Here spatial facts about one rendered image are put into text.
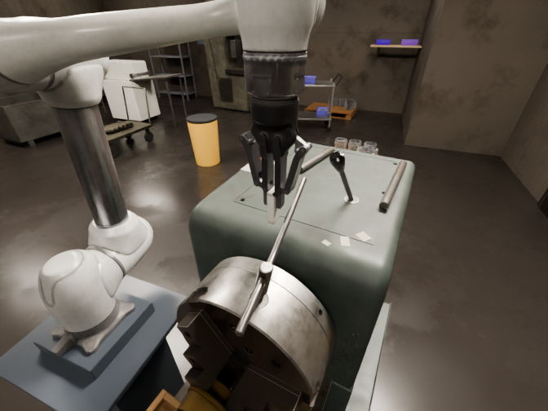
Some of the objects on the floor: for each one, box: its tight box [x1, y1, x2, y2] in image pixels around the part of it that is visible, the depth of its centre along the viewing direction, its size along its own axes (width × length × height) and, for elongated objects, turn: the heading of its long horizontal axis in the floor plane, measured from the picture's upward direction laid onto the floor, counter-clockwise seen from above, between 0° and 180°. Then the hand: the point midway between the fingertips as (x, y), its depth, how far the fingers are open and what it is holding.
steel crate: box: [0, 92, 61, 147], centre depth 458 cm, size 80×95×65 cm
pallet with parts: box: [334, 137, 378, 155], centre depth 368 cm, size 109×76×32 cm
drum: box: [186, 113, 220, 167], centre depth 370 cm, size 40×40×64 cm
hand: (274, 205), depth 52 cm, fingers closed
